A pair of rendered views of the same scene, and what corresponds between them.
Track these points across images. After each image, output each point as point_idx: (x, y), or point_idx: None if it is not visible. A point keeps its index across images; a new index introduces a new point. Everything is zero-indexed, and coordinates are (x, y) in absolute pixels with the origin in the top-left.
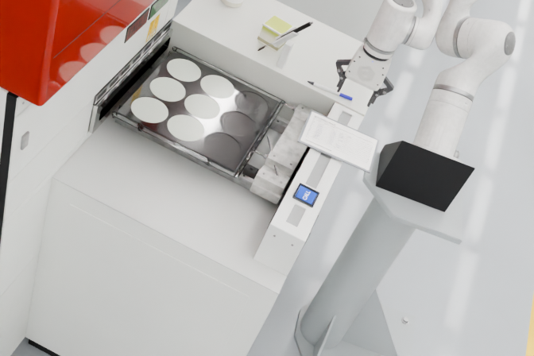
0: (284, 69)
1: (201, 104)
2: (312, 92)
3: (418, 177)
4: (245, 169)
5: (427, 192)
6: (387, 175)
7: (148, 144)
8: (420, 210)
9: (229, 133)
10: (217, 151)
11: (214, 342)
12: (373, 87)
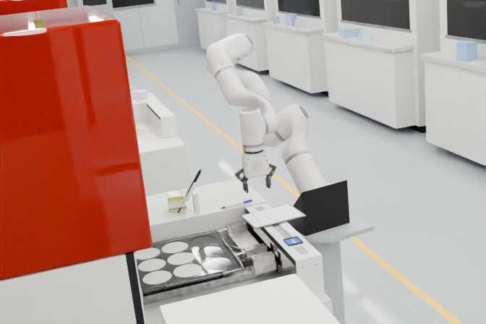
0: (201, 212)
1: (178, 257)
2: (228, 212)
3: (323, 210)
4: (244, 262)
5: (334, 216)
6: (307, 223)
7: (171, 300)
8: (339, 229)
9: (212, 257)
10: (218, 266)
11: None
12: (266, 171)
